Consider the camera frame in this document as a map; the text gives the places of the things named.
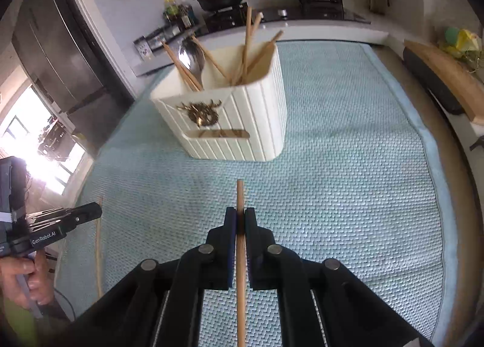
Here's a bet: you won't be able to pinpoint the wooden chopstick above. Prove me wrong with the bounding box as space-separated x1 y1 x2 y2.
161 40 198 92
245 30 284 74
239 6 253 85
166 49 204 91
235 179 249 347
190 35 230 81
232 13 263 85
95 195 105 299

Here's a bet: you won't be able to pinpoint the green and yellow sponges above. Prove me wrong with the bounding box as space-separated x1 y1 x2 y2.
440 27 482 61

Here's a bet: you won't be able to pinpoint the black tray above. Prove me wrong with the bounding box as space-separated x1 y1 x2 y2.
402 46 468 116

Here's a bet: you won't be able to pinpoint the white printed spice jar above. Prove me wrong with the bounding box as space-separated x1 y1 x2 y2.
133 35 154 61

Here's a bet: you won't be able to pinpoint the person's left forearm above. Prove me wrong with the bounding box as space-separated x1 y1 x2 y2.
0 294 38 347

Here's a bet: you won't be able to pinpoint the spice jars on counter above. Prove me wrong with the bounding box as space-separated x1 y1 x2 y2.
132 0 201 61

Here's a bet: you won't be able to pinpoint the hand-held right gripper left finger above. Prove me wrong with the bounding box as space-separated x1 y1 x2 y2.
72 207 239 347

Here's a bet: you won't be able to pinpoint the cream ribbed utensil holder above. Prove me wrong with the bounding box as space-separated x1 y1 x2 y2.
150 42 287 162

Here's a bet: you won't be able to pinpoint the teal woven table mat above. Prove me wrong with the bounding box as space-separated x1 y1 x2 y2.
56 40 461 347

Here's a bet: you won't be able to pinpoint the black cable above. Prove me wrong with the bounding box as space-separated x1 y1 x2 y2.
46 282 77 324

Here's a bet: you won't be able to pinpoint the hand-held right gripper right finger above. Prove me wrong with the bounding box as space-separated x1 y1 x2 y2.
244 207 436 347

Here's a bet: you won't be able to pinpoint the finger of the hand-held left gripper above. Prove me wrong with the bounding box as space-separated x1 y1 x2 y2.
27 202 103 236

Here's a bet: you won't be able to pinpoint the dark grey refrigerator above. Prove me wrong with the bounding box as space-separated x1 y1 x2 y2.
11 0 134 144

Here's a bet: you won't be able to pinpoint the wooden cutting board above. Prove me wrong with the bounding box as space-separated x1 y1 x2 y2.
403 39 484 125

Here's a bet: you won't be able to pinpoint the black gas stove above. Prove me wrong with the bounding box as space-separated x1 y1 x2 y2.
203 0 370 32

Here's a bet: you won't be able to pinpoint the steel spoon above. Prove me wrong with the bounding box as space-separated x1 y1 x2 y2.
177 38 207 91

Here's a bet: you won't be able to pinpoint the person's left hand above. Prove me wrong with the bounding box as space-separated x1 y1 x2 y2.
0 252 51 310

